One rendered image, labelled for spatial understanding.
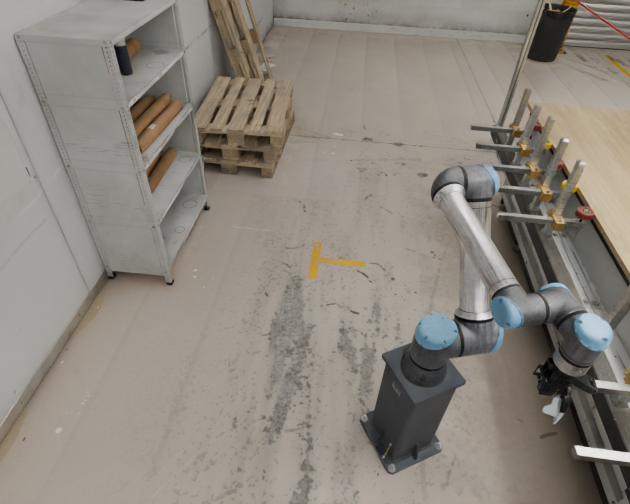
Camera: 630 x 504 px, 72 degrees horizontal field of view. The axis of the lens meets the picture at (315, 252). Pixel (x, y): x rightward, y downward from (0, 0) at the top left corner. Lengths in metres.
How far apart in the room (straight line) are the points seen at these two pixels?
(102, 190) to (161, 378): 1.11
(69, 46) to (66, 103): 0.29
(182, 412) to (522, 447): 1.75
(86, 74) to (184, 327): 1.48
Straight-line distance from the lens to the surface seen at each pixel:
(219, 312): 2.89
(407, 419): 2.02
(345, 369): 2.61
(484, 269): 1.40
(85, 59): 2.42
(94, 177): 2.75
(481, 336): 1.82
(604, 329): 1.36
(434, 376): 1.88
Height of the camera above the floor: 2.17
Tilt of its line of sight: 42 degrees down
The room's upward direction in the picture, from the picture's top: 3 degrees clockwise
